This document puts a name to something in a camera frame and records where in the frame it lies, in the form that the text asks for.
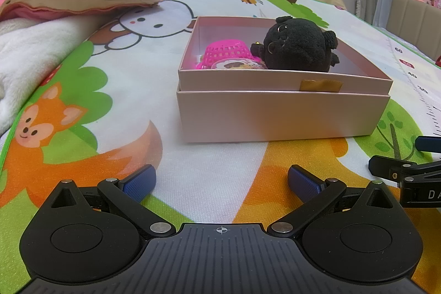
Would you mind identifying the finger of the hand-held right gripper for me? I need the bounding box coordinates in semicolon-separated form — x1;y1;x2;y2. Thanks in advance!
368;155;441;182
415;136;441;154

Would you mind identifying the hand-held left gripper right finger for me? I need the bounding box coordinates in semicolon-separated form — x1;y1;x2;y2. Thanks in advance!
270;165;402;238

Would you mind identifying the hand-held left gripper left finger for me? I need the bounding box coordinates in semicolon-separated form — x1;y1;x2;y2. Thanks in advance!
39;164;175;238

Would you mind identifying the pink cardboard box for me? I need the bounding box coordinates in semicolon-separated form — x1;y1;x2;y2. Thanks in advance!
176;16;394;144

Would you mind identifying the round cartoon print badge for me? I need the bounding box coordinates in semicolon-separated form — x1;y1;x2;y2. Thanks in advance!
209;59;267;71

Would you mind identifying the black plush toy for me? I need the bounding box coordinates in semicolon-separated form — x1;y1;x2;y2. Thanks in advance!
250;16;340;73

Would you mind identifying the pink plastic basket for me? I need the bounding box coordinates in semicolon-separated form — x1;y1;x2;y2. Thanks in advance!
196;40;256;71

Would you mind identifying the cartoon animal play mat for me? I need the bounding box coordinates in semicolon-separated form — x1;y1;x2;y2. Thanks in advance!
0;0;441;294

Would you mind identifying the beige padded headboard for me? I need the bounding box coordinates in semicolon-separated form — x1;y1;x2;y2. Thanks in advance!
386;0;441;60

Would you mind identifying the white fleece blanket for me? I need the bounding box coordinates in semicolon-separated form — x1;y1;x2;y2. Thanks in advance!
0;15;111;137

